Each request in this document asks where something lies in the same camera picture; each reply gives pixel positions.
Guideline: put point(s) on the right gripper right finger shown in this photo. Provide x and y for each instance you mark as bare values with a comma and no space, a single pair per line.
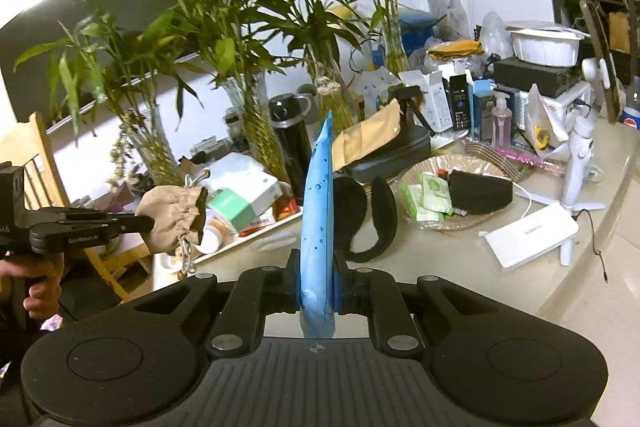
375,294

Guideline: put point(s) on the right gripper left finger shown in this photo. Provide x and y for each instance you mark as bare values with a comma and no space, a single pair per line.
242,306

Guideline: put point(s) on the blue plastic wipes pack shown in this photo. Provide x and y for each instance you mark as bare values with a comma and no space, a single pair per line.
316,240

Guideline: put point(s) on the brown drawstring pouch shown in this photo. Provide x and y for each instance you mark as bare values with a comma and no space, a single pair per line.
178,213

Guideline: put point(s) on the person left hand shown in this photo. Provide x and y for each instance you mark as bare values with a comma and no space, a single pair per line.
45,275

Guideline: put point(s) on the white serving tray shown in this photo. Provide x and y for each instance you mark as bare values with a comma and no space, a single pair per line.
266,242

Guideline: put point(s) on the white round jar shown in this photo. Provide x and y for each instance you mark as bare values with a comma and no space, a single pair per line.
212,240

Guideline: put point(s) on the wooden chair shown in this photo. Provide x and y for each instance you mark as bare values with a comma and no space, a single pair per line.
27,145

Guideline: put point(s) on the green white carton box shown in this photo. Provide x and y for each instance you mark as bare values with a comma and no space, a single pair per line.
245,200

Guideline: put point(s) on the green packets on plate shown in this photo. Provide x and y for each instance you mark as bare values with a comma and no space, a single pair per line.
429,200

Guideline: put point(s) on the black foam sponge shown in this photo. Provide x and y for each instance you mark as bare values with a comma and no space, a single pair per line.
477,194

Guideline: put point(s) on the white power bank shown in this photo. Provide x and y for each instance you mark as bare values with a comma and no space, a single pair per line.
532,236

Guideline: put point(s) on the brown paper envelope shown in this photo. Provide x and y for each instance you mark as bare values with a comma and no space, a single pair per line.
367,136

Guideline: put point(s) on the black zip case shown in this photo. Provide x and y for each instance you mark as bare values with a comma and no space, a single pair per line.
411,145

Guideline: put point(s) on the glass plate dish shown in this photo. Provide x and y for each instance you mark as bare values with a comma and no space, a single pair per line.
441,166

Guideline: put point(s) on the bamboo plant glass vase left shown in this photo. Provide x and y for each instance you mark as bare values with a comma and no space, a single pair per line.
120,70

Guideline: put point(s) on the bamboo plant glass vase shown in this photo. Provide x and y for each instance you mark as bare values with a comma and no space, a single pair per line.
242,41
120,70

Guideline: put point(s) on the black thermos bottle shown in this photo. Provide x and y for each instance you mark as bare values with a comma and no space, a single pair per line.
287,118

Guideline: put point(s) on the pink hand sanitizer bottle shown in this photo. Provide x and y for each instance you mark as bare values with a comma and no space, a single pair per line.
501,121

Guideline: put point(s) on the bamboo plant glass vase middle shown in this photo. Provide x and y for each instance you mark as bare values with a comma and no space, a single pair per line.
242,41

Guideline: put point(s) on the black electronics box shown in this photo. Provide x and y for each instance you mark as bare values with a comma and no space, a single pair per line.
550,81

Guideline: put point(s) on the white foil food tray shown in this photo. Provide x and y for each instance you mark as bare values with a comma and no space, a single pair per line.
545,44

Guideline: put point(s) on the pepsi bottle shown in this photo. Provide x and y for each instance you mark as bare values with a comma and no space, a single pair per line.
631,108

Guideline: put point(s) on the white gimbal stabilizer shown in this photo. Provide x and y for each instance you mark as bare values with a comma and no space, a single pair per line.
580,143

